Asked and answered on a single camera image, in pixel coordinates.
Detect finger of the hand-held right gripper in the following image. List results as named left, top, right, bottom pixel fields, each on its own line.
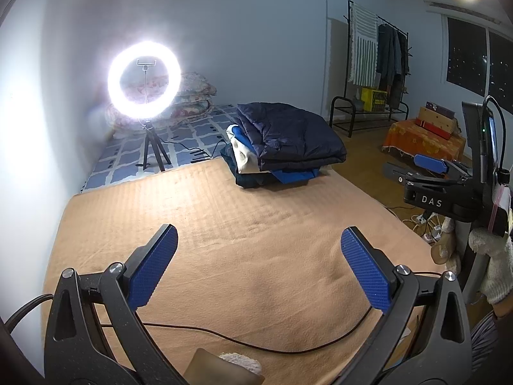
left=383, top=162, right=468, bottom=187
left=414, top=153, right=472, bottom=178

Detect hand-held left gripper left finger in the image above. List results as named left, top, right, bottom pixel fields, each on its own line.
left=44, top=224, right=189, bottom=385

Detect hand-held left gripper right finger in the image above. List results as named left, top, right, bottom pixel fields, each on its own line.
left=340, top=227, right=474, bottom=385

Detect navy puffer jacket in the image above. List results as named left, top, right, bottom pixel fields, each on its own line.
left=236, top=102, right=348, bottom=171

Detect person's right forearm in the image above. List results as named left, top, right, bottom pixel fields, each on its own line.
left=471, top=301, right=513, bottom=374

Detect dark hanging clothes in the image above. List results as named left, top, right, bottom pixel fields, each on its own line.
left=376, top=24, right=410, bottom=107

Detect black clothes rack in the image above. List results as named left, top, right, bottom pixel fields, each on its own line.
left=329, top=0, right=413, bottom=138

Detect person's right hand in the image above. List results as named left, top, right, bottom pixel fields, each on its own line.
left=431, top=217, right=513, bottom=306

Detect person's left hand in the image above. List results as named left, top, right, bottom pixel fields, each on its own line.
left=191, top=348, right=265, bottom=385

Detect orange cloth covered table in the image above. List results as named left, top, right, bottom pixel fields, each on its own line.
left=382, top=119, right=468, bottom=166

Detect red box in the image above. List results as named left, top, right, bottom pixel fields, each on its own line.
left=415, top=118, right=452, bottom=140

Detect white power strip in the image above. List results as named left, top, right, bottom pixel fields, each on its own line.
left=413, top=214, right=442, bottom=244

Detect wooden box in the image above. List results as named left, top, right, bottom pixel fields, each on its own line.
left=419, top=106, right=458, bottom=140

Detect yellow crate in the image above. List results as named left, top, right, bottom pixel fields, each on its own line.
left=361, top=87, right=389, bottom=112

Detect tan blanket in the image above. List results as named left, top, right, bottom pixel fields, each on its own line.
left=40, top=156, right=446, bottom=385

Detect blue garment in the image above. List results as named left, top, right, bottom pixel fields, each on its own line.
left=231, top=126, right=321, bottom=185

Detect window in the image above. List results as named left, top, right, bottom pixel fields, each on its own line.
left=445, top=12, right=513, bottom=115

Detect dark folded garment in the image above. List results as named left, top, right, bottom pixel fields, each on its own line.
left=220, top=143, right=278, bottom=189

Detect white striped towel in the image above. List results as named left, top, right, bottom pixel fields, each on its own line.
left=349, top=2, right=380, bottom=87

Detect blue patterned floor mat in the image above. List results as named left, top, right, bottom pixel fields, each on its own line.
left=81, top=104, right=250, bottom=194

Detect white garment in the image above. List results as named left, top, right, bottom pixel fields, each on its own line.
left=225, top=124, right=262, bottom=175

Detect folded floral quilts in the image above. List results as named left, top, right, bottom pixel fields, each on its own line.
left=106, top=71, right=219, bottom=140

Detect thin black cable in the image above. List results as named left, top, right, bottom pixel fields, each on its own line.
left=96, top=305, right=376, bottom=356

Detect black power cable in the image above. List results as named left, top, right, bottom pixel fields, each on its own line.
left=164, top=140, right=226, bottom=162

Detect thick black cable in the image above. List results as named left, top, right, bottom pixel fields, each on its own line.
left=2, top=294, right=55, bottom=329

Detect ring light on tripod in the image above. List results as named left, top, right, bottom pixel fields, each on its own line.
left=106, top=39, right=182, bottom=174

